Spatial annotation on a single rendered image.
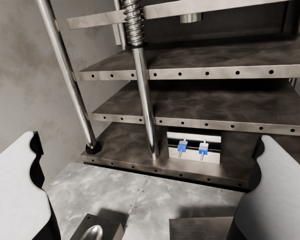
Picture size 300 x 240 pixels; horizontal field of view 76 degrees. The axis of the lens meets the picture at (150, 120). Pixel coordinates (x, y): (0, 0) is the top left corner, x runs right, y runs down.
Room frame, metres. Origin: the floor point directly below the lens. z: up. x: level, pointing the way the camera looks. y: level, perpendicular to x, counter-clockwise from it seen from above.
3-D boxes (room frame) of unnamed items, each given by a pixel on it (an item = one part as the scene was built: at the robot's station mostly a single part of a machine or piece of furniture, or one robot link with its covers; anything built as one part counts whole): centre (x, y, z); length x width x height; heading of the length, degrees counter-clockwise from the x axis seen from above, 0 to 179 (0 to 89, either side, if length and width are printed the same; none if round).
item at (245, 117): (1.16, -0.31, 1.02); 1.10 x 0.74 x 0.05; 66
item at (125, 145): (1.11, -0.29, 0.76); 1.30 x 0.84 x 0.06; 66
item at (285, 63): (1.16, -0.31, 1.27); 1.10 x 0.74 x 0.05; 66
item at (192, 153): (1.02, -0.30, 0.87); 0.50 x 0.27 x 0.17; 156
